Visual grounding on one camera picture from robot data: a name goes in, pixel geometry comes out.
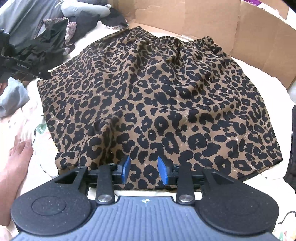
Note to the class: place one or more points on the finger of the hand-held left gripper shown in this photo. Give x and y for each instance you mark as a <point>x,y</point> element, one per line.
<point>40,74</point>

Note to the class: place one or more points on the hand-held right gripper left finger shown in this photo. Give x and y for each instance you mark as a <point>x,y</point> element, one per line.
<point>126,169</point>

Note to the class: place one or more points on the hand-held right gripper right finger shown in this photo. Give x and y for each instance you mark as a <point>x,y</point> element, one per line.
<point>163,170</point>

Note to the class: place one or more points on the leopard print skirt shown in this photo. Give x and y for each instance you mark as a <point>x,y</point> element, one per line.
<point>161,104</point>

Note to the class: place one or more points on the folded black clothes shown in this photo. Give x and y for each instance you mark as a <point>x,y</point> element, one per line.
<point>291,176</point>

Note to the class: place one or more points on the black floral lace garment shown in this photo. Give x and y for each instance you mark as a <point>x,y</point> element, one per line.
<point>46,46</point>

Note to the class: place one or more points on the light blue jeans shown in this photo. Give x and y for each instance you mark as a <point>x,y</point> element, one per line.
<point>13,99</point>

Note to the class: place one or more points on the cream bear print blanket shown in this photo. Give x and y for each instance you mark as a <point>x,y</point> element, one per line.
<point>27,115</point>

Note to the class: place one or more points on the black cloth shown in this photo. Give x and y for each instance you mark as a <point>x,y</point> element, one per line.
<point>97,23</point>

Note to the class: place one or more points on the grey neck pillow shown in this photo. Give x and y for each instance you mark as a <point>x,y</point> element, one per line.
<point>85,8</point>

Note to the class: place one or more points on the person's bare foot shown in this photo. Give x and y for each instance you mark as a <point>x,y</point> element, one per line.
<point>16,162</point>

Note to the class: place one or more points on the flattened brown cardboard sheet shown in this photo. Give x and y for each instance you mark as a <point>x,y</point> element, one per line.
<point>208,20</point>

